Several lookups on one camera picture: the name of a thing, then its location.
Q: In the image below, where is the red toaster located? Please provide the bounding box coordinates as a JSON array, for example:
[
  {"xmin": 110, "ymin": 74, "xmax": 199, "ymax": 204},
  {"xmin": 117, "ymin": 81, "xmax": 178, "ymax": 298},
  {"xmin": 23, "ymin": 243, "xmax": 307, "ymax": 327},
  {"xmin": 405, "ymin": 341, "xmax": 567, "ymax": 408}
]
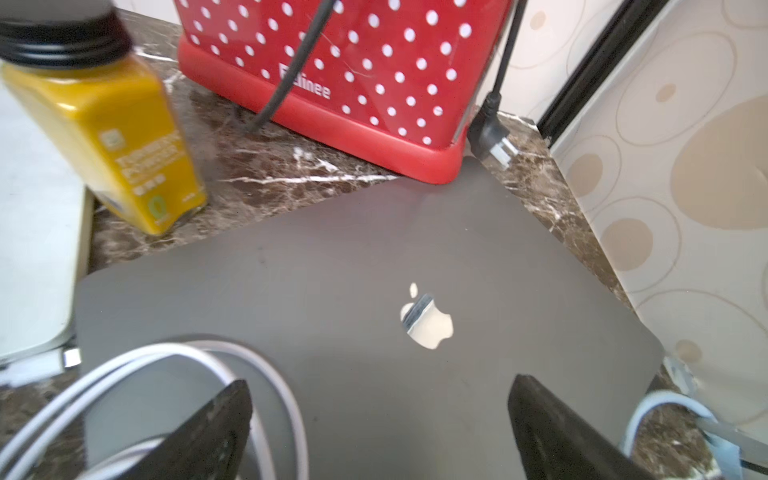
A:
[{"xmin": 176, "ymin": 0, "xmax": 514, "ymax": 184}]

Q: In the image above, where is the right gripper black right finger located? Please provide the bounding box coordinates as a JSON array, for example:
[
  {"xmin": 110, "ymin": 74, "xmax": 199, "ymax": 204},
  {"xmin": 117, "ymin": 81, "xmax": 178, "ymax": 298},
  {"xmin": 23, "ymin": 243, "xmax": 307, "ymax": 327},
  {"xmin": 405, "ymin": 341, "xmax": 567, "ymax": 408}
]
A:
[{"xmin": 507, "ymin": 375, "xmax": 651, "ymax": 480}]

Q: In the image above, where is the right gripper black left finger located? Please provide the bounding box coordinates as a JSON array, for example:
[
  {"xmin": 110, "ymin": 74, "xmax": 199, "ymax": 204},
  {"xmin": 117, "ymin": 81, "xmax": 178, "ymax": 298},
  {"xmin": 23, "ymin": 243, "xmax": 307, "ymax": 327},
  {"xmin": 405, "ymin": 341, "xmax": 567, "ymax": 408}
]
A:
[{"xmin": 120, "ymin": 380, "xmax": 253, "ymax": 480}]

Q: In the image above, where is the black toaster cable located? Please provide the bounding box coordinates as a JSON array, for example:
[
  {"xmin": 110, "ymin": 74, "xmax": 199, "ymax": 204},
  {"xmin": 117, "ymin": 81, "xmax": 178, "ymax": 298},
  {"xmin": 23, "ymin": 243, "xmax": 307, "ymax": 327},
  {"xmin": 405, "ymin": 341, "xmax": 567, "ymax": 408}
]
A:
[{"xmin": 242, "ymin": 0, "xmax": 530, "ymax": 169}]

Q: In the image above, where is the white laptop centre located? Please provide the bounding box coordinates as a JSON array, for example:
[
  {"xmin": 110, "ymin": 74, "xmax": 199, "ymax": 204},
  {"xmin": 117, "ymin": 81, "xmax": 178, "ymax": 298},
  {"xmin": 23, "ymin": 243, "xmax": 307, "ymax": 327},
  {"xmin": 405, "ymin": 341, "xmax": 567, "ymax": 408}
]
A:
[{"xmin": 1, "ymin": 89, "xmax": 93, "ymax": 388}]

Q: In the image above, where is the white cable bundle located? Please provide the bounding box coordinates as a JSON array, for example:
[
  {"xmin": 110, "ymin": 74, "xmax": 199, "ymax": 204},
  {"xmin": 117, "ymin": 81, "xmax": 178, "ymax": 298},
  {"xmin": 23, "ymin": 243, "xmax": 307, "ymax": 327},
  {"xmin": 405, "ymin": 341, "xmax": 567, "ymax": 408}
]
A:
[{"xmin": 0, "ymin": 340, "xmax": 745, "ymax": 480}]

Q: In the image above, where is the dark grey laptop right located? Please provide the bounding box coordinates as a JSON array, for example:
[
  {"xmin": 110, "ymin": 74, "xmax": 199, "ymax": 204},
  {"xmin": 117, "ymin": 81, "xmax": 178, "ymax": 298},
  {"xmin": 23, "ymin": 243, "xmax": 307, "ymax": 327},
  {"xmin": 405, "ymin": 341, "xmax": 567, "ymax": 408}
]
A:
[{"xmin": 74, "ymin": 159, "xmax": 664, "ymax": 479}]

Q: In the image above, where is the yellow bottle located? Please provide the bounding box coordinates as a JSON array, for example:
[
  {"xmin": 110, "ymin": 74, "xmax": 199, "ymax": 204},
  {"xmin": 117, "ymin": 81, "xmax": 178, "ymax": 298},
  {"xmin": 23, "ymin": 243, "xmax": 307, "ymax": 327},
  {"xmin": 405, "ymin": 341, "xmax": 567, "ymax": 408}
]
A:
[{"xmin": 1, "ymin": 1, "xmax": 207, "ymax": 236}]

